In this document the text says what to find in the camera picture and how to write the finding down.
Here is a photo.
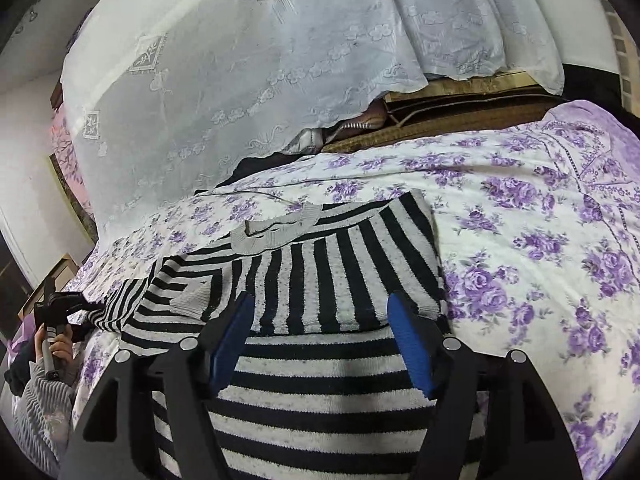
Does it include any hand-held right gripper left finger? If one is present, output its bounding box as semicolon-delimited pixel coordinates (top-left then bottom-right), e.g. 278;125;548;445
60;290;257;480

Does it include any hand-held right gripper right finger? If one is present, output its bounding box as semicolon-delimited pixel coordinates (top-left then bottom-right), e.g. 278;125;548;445
387;291;583;480

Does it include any black grey striped sweater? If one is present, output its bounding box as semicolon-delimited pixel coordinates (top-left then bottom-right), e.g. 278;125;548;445
87;190;488;480

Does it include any person's left forearm grey sleeve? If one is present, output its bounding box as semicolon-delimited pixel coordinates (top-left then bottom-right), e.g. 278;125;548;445
10;360;81;478

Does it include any person's left hand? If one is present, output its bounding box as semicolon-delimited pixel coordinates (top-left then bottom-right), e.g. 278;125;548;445
34;329;77;367

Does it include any purple floral bed sheet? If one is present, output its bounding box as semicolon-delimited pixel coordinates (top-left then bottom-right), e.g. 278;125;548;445
70;130;640;480

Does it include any pink floral cloth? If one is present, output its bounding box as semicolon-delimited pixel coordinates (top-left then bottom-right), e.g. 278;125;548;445
49;104;93;211

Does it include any folded striped quilt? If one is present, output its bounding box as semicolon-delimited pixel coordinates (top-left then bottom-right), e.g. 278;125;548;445
284;110;387;156

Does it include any white lace cloth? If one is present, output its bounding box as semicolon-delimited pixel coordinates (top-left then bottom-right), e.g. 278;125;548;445
60;0;431;241

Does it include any purple floral pillow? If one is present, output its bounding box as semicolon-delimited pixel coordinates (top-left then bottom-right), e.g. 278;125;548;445
542;100;640;281

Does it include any white embroidered cloth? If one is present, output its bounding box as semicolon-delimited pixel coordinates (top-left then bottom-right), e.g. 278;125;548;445
375;0;566;96

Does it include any light wooden frame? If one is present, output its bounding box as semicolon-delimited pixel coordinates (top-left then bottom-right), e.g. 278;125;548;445
17;254;77;322

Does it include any gold picture frame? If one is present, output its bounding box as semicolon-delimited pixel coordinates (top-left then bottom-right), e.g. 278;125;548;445
47;152;99;243

